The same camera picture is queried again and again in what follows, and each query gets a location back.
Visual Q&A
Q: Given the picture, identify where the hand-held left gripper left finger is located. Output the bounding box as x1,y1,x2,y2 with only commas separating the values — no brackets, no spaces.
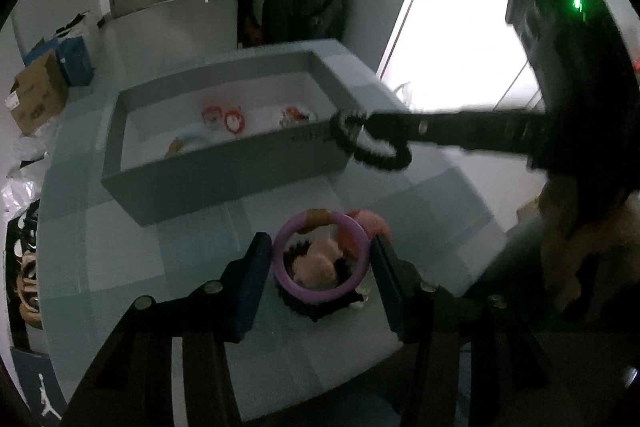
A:
65,232,273,427

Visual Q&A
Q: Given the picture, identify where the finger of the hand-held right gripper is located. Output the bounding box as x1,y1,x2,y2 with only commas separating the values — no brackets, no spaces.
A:
357,108,548,155

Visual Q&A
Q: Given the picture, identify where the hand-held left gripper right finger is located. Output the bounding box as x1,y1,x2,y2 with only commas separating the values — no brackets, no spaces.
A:
369,234,571,427

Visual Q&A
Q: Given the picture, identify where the purple bangle bracelet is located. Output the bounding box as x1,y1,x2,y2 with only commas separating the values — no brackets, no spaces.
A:
271,209,372,305

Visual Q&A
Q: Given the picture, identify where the black beaded bracelet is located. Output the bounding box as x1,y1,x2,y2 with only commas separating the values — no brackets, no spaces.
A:
330,109,413,172

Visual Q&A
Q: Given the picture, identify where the grey cardboard storage box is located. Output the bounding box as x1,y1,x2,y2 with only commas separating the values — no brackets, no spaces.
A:
100,38,368,228

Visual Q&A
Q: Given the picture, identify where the orange white toy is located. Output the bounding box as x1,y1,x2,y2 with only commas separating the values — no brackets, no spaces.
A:
279,106,316,128

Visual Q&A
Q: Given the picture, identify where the small red round ornament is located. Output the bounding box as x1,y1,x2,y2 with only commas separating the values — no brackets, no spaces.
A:
224,107,247,135

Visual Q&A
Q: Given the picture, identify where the orange pink toy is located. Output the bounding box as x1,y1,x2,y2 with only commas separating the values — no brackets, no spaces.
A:
337,208,392,258

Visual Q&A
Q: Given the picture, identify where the pink bear toy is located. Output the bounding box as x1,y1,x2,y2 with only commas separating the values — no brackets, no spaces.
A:
291,234,343,287

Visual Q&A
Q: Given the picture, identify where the white sliding door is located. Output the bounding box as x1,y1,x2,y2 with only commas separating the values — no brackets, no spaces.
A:
377,0,640,112

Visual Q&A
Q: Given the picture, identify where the dark blue printed bag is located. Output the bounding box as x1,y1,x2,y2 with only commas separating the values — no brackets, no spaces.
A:
10,347,68,427

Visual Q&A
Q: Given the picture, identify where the crumpled clear plastic wrap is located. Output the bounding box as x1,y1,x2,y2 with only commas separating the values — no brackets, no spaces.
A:
0,134,51,218

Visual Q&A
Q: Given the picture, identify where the brown cardboard box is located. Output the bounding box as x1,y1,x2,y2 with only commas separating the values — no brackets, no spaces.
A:
5,49,70,136

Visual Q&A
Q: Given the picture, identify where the blue box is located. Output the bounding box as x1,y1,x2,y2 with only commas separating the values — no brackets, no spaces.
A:
55,36,96,88

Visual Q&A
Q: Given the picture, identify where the black spiky hair tie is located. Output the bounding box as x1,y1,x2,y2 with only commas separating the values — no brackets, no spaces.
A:
275,242,371,323

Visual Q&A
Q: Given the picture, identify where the brown strappy sandal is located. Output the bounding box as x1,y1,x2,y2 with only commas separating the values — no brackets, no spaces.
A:
5,202,46,330

